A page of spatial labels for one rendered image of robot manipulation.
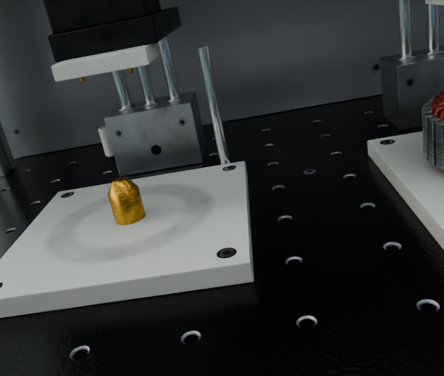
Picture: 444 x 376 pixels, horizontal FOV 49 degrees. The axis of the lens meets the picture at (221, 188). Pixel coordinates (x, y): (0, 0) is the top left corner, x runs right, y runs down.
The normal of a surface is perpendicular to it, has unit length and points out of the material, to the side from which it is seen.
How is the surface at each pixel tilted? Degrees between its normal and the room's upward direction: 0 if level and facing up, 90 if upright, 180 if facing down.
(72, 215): 0
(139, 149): 90
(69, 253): 0
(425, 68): 90
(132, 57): 90
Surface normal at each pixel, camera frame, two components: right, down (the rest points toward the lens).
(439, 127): -0.96, 0.25
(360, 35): -0.03, 0.38
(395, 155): -0.18, -0.91
